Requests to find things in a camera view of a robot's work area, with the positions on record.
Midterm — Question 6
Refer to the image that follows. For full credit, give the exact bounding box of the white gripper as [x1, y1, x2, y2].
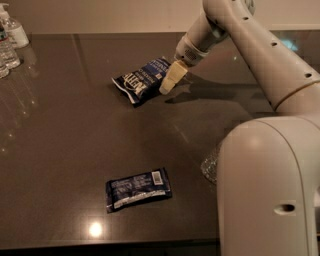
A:
[159, 35, 208, 95]

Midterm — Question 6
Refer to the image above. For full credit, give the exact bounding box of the blue chip bag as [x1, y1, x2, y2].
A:
[112, 57, 170, 105]

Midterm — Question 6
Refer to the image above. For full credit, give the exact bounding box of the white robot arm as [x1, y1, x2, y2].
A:
[160, 0, 320, 256]

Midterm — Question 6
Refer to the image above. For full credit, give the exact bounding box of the blue rxbar blueberry wrapper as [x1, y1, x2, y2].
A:
[106, 168, 172, 213]

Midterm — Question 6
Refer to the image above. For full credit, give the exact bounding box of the clear plastic water bottle lying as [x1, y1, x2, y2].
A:
[201, 144, 221, 185]

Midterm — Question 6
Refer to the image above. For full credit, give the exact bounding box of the white hand sanitizer pump bottle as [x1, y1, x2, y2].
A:
[0, 3, 29, 49]

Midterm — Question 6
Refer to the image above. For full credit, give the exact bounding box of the upright clear water bottle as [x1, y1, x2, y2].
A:
[0, 24, 21, 69]

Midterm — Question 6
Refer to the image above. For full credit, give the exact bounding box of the clear bottle at left edge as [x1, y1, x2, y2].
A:
[0, 56, 9, 79]

